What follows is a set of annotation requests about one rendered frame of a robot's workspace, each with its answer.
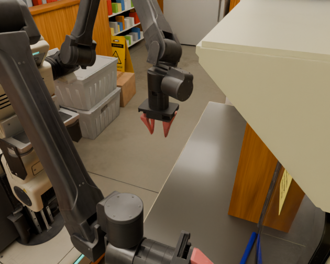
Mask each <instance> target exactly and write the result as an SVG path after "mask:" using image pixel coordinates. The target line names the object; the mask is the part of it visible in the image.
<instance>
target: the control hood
mask: <svg viewBox="0 0 330 264"><path fill-rule="evenodd" d="M195 53H196V54H197V55H198V57H199V64H200V65H201V66H202V67H203V69H204V70H205V71H206V72H207V73H208V75H209V76H210V77H211V78H212V80H213V81H214V82H215V83H216V84H217V86H218V87H219V88H220V89H221V90H222V92H223V93H224V94H225V95H226V97H227V98H228V99H229V100H230V102H231V103H232V104H233V105H234V106H235V108H236V109H237V110H238V111H239V112H240V114H241V115H242V117H243V118H244V119H245V120H246V121H247V123H248V124H249V125H250V126H251V127H252V129H253V130H254V131H255V132H256V134H257V135H258V136H259V137H260V139H261V140H262V141H263V142H264V143H265V145H266V146H267V147H268V148H269V149H270V151H271V152H272V153H273V154H274V156H275V157H276V158H277V159H278V160H279V162H280V163H281V164H282V165H283V167H284V168H285V169H286V170H287V171H288V173H289V174H290V176H291V177H292V178H293V179H294V180H295V182H296V183H297V184H298V185H299V187H300V188H301V189H302V190H303V191H304V193H305V194H306V195H307V196H308V197H309V199H310V200H311V201H312V202H313V204H314V205H315V206H316V207H319V208H321V210H322V211H325V212H328V213H330V0H241V1H240V2H239V3H238V4H237V5H236V6H235V7H234V8H233V9H232V10H231V11H230V12H229V13H228V14H227V15H226V16H225V17H224V18H223V19H222V20H221V21H220V22H219V23H218V24H217V25H216V26H215V27H214V28H213V29H212V30H211V31H210V32H209V33H208V34H207V35H206V36H205V37H204V38H203V39H202V40H201V41H200V42H199V43H198V44H197V45H196V52H195Z"/></svg>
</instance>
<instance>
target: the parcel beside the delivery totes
mask: <svg viewBox="0 0 330 264"><path fill-rule="evenodd" d="M117 87H121V92H120V105H119V106H120V107H125V106H126V105H127V103H128V102H129V101H130V100H131V98H132V97H133V96H134V95H135V94H136V84H135V73H131V72H120V71H117Z"/></svg>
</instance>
